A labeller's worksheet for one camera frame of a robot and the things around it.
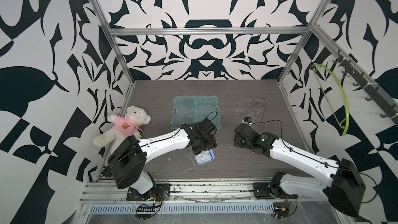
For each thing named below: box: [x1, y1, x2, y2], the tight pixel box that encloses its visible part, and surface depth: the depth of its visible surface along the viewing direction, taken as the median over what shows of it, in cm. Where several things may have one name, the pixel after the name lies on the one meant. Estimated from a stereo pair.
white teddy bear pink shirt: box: [92, 105, 151, 154], surface depth 90 cm
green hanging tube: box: [310, 63, 350, 136], surface depth 69 cm
